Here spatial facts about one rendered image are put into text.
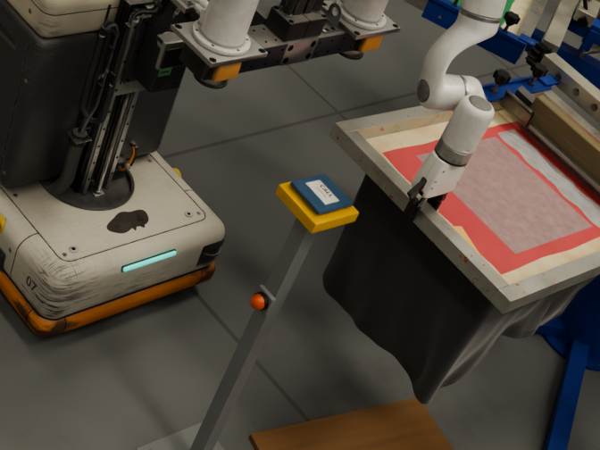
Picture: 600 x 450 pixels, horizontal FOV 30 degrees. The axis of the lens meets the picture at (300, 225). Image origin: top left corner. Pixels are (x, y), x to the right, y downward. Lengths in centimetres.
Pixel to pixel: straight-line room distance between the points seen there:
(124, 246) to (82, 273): 16
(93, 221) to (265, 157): 112
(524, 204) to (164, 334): 117
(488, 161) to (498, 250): 34
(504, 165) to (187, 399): 109
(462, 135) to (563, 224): 50
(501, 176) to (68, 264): 113
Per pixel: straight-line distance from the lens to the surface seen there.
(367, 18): 263
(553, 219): 267
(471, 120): 225
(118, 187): 328
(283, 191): 233
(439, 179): 232
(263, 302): 250
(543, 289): 238
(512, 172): 275
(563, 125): 285
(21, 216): 308
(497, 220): 255
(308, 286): 363
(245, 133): 416
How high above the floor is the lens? 231
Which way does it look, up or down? 37 degrees down
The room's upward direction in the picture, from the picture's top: 25 degrees clockwise
